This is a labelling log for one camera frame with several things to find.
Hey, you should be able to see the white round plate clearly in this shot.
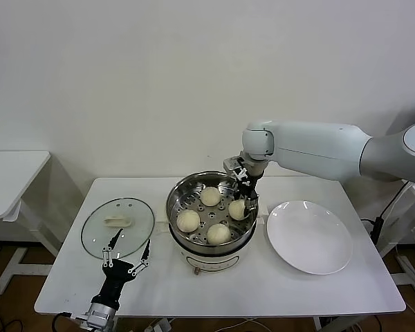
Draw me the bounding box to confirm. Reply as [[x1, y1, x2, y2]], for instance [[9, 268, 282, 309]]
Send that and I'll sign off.
[[266, 200, 353, 276]]

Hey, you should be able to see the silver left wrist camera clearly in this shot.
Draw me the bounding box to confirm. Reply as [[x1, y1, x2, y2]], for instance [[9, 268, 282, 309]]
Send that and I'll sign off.
[[53, 311, 91, 329]]

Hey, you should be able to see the stainless steel steamer basket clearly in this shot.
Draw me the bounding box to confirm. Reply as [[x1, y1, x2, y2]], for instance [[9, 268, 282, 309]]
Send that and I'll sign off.
[[165, 171, 259, 255]]

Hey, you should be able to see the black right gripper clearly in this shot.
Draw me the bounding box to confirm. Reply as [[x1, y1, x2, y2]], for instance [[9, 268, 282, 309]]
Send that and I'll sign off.
[[230, 174, 261, 218]]

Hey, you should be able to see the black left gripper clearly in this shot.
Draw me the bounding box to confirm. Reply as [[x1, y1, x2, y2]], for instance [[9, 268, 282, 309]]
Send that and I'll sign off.
[[91, 228, 151, 308]]

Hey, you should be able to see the white laptop cable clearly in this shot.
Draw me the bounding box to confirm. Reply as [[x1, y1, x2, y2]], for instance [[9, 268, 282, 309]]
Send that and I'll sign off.
[[383, 180, 414, 225]]

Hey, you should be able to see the white side table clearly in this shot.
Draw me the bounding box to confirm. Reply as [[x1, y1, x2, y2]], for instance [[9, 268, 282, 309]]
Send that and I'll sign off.
[[0, 150, 62, 295]]

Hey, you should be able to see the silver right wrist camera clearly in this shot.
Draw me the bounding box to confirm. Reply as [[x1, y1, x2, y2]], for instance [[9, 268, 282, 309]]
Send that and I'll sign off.
[[223, 156, 247, 181]]

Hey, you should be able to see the white steamed baozi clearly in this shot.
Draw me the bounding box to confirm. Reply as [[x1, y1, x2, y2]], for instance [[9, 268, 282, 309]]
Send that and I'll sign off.
[[206, 223, 231, 246], [200, 185, 221, 208], [176, 210, 201, 233], [228, 199, 247, 221]]

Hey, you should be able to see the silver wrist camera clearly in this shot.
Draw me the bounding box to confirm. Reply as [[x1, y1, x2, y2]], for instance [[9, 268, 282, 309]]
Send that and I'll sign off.
[[53, 311, 91, 329], [223, 156, 247, 181]]

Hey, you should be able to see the black power adapter cable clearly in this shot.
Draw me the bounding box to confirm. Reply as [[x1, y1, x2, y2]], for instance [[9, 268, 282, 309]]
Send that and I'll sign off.
[[361, 179, 415, 248]]

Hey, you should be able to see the white floor power strip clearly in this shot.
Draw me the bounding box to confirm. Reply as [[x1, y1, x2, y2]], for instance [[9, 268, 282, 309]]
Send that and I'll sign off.
[[148, 317, 172, 332]]

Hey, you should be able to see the round glass pot lid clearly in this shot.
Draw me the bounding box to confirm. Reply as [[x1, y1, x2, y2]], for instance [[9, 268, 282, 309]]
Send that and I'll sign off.
[[81, 197, 156, 260]]

